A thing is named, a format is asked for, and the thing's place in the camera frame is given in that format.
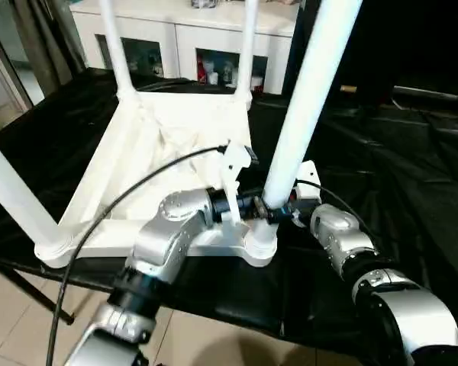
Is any grey curtain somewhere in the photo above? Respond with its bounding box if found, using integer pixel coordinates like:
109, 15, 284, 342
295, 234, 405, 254
0, 0, 89, 127

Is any black metal stand bar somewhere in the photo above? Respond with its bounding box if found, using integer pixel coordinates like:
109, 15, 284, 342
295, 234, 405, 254
0, 257, 76, 327

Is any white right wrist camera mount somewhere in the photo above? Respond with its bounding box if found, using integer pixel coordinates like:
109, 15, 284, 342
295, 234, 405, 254
295, 159, 322, 203

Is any white glass-door cabinet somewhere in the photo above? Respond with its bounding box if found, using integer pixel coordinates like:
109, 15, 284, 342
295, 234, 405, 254
69, 0, 302, 95

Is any black work mat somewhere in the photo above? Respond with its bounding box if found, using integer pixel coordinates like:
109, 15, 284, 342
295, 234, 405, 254
0, 66, 458, 363

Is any white plastic table top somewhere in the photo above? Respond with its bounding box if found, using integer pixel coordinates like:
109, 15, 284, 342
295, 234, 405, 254
34, 91, 279, 268

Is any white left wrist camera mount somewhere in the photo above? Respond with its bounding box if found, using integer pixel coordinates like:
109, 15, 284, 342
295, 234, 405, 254
212, 140, 260, 226

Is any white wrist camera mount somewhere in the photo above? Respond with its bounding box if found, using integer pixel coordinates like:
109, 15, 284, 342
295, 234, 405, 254
212, 140, 260, 226
295, 159, 322, 203

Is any white plastic table leg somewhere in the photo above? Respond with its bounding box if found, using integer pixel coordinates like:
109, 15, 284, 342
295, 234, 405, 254
97, 0, 138, 101
0, 131, 76, 264
247, 0, 364, 256
234, 0, 259, 102

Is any black cabinet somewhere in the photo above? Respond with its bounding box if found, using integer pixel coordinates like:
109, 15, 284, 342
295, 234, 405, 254
289, 0, 458, 100

